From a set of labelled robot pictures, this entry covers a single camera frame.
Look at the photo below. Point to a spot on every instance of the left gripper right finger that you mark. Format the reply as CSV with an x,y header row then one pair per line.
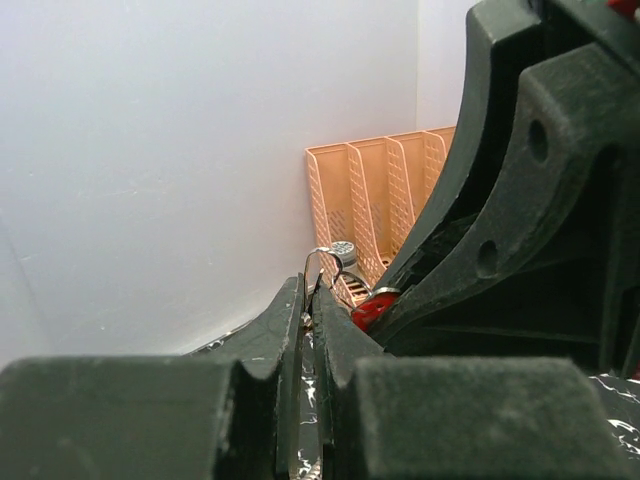
x,y
387,417

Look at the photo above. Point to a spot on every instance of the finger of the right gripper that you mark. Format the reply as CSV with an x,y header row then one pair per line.
x,y
550,266
503,39

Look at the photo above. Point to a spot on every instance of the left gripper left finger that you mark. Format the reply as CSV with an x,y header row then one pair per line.
x,y
229,413

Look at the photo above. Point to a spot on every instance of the red plastic key tag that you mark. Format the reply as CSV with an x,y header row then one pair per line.
x,y
368,312

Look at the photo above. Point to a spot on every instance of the large silver keyring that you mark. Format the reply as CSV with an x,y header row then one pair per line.
x,y
324,266

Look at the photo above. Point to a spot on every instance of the small round grey jar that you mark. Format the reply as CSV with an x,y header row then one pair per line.
x,y
345,251

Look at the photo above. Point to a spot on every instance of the orange plastic file organizer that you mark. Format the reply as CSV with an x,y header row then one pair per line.
x,y
370,193

